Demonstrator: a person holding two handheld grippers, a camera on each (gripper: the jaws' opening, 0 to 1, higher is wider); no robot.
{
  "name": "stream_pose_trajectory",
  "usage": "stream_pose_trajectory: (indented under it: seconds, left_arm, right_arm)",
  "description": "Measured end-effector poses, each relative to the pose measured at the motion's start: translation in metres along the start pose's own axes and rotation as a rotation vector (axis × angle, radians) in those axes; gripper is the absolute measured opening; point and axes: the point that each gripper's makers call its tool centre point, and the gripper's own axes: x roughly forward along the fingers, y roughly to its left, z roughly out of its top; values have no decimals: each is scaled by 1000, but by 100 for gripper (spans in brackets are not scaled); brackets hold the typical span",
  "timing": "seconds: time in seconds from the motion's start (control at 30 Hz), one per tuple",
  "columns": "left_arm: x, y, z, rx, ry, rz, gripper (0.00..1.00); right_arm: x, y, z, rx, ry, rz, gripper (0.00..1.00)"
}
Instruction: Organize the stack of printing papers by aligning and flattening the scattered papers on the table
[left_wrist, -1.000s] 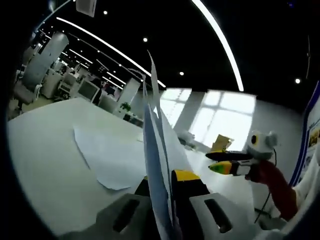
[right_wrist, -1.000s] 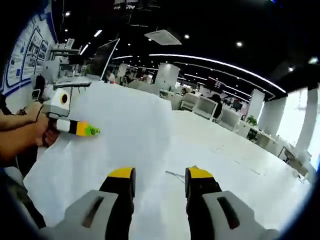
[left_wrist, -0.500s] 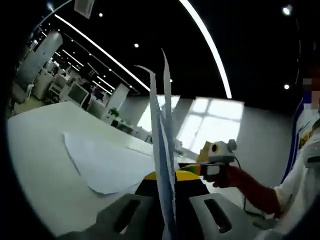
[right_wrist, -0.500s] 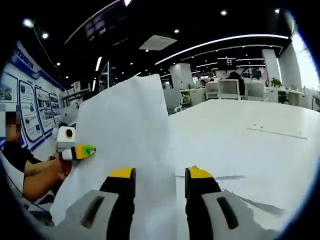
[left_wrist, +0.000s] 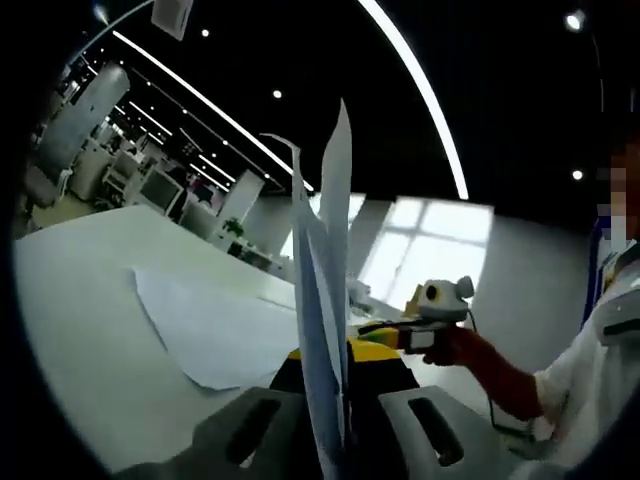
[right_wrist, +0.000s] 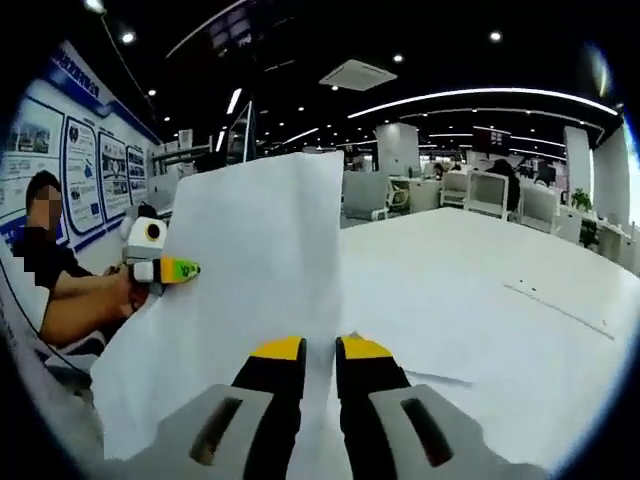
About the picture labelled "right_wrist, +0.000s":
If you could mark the white framed office chair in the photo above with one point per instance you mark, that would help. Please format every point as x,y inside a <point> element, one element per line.
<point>487,195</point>

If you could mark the ceiling air vent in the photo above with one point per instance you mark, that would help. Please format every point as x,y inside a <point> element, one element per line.
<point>357,75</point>

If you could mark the person's left hand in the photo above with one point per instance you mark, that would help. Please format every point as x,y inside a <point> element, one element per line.
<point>125,290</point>

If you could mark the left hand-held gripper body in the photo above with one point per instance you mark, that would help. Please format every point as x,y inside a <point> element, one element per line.
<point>145,237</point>

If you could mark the black tripod stand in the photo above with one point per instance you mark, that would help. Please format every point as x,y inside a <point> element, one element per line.
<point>255,110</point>

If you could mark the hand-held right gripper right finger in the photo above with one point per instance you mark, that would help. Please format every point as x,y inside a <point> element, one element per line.
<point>425,430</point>

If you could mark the white cloth sheet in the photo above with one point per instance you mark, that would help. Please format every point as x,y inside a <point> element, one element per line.
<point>250,240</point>

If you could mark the blue white wall poster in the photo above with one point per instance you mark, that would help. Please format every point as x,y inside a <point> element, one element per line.
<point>85,165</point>

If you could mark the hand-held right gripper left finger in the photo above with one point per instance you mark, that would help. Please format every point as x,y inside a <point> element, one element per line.
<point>215,430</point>

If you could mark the curved ceiling light strip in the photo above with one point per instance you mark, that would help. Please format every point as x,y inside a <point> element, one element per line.
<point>475,95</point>

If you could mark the potted green plant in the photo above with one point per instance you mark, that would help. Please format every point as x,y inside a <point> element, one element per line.
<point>582,200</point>

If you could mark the white grey office chair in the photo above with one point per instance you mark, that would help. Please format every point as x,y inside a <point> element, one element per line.
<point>540,210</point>

